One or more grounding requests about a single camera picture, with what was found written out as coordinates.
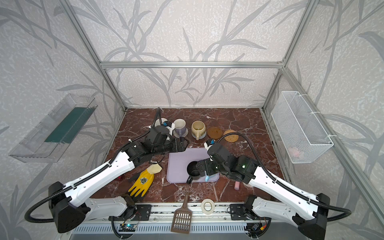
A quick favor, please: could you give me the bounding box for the brown wooden coaster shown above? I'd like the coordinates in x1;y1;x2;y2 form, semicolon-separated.
207;127;223;140

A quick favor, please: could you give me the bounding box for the white speckled mug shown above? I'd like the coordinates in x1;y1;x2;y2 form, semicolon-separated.
155;118;167;127

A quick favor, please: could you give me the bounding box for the grey-blue woven coaster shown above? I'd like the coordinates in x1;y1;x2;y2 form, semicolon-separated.
192;132;207;141

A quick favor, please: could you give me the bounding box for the yellow work glove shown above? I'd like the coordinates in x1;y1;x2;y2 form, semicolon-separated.
128;164;163;198

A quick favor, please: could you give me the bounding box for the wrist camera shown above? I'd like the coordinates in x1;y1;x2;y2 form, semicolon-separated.
204;139;215;150
161;121;175;136

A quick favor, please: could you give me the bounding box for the purple scoop pink handle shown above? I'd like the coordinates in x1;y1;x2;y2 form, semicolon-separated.
234;182;240;191

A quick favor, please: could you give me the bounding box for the lilac mug white inside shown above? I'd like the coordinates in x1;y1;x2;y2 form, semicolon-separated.
174;119;187;129

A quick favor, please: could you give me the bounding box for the white tape roll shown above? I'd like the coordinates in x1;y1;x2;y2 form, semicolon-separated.
201;199;215;216

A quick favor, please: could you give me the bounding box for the rattan wicker coaster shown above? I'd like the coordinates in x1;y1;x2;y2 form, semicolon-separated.
224;130;239;143

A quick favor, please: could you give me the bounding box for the black mug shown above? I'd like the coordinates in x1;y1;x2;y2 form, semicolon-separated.
186;161;201;184

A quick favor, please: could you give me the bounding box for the green circuit board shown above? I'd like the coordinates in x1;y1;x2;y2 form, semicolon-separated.
119;224;137;233

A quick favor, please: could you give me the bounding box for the clear plastic wall bin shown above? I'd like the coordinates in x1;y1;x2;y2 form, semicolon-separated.
9;94;98;163

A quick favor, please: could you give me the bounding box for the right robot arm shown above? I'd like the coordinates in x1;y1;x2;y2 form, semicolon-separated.
199;133;352;240

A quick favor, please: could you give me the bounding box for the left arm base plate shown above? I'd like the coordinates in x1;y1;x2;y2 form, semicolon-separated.
120;204;152;221

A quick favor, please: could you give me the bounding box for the beige ceramic mug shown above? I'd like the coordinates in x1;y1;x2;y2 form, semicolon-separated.
191;121;207;138

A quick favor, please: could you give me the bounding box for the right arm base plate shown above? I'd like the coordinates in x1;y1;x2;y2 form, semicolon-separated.
227;204;271;222

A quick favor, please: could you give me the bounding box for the brown slotted spatula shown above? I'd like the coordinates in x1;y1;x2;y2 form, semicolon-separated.
171;193;193;234

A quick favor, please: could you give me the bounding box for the lilac plastic tray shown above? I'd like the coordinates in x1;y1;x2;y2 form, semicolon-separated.
167;148;209;184

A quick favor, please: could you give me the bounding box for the pink object in basket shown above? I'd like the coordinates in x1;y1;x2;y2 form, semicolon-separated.
288;147;303;159

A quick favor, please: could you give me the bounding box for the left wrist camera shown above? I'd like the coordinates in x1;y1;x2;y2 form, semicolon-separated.
161;121;175;136

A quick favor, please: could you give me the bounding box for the white wire mesh basket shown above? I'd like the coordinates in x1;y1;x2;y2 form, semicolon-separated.
271;91;334;164

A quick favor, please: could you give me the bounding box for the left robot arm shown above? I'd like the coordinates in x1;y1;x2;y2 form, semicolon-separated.
24;121;190;233

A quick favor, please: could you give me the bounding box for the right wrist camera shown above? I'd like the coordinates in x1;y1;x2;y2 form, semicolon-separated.
204;139;215;150

